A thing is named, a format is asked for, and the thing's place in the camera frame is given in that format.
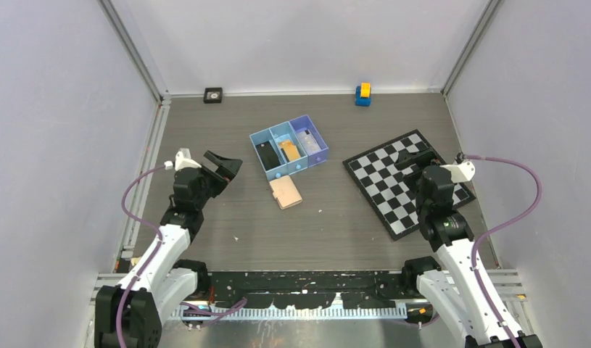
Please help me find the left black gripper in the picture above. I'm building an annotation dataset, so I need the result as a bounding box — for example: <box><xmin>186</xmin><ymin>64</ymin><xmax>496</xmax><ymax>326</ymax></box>
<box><xmin>194</xmin><ymin>152</ymin><xmax>241</xmax><ymax>210</ymax></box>

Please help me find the beige leather card holder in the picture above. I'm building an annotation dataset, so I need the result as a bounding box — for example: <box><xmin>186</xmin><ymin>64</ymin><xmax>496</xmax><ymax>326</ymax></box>
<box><xmin>269</xmin><ymin>175</ymin><xmax>303</xmax><ymax>210</ymax></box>

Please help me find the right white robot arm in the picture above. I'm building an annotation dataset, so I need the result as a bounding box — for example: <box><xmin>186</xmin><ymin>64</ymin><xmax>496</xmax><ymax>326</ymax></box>
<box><xmin>396</xmin><ymin>150</ymin><xmax>542</xmax><ymax>347</ymax></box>

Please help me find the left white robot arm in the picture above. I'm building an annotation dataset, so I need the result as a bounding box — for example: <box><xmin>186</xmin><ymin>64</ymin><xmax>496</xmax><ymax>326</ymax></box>
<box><xmin>94</xmin><ymin>148</ymin><xmax>243</xmax><ymax>347</ymax></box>

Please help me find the black and white chessboard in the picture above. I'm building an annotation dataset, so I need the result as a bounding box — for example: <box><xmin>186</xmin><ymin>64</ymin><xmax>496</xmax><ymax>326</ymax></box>
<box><xmin>343</xmin><ymin>129</ymin><xmax>475</xmax><ymax>241</ymax></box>

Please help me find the black item in tray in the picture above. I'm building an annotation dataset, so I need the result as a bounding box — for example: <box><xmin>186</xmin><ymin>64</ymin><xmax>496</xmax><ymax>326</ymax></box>
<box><xmin>255</xmin><ymin>141</ymin><xmax>281</xmax><ymax>171</ymax></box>

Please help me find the small black square box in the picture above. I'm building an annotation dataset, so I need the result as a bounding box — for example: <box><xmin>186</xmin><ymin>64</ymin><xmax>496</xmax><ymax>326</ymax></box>
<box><xmin>203</xmin><ymin>87</ymin><xmax>223</xmax><ymax>104</ymax></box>

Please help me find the orange item in tray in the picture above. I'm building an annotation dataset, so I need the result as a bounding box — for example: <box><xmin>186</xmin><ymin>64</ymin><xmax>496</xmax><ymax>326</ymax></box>
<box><xmin>278</xmin><ymin>139</ymin><xmax>301</xmax><ymax>162</ymax></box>

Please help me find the blue three-compartment organizer tray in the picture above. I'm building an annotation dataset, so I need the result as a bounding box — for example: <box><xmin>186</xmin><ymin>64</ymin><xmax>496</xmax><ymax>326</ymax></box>
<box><xmin>249</xmin><ymin>115</ymin><xmax>329</xmax><ymax>181</ymax></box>

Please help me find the clear item in tray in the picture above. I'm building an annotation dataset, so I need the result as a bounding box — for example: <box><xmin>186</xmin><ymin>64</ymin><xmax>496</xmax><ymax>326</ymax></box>
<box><xmin>297</xmin><ymin>128</ymin><xmax>321</xmax><ymax>156</ymax></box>

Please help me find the blue and yellow toy block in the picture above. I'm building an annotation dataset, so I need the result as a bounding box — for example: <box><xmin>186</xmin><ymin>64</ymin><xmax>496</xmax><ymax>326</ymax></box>
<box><xmin>355</xmin><ymin>83</ymin><xmax>371</xmax><ymax>107</ymax></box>

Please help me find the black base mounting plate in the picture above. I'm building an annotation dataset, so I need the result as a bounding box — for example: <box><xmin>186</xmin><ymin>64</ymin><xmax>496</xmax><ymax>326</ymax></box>
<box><xmin>186</xmin><ymin>270</ymin><xmax>423</xmax><ymax>310</ymax></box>

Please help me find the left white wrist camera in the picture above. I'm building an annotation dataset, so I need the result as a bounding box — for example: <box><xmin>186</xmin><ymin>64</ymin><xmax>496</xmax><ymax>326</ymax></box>
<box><xmin>164</xmin><ymin>148</ymin><xmax>202</xmax><ymax>172</ymax></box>

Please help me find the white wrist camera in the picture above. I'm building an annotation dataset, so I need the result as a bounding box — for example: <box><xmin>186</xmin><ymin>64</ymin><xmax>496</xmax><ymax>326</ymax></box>
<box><xmin>441</xmin><ymin>153</ymin><xmax>476</xmax><ymax>183</ymax></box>
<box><xmin>164</xmin><ymin>148</ymin><xmax>202</xmax><ymax>172</ymax></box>

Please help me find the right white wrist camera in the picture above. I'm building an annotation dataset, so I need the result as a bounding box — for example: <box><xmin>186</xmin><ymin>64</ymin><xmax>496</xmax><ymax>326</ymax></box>
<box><xmin>441</xmin><ymin>153</ymin><xmax>476</xmax><ymax>183</ymax></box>

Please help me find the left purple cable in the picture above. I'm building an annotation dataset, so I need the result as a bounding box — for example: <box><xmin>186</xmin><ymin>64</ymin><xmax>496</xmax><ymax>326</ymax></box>
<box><xmin>115</xmin><ymin>164</ymin><xmax>248</xmax><ymax>348</ymax></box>

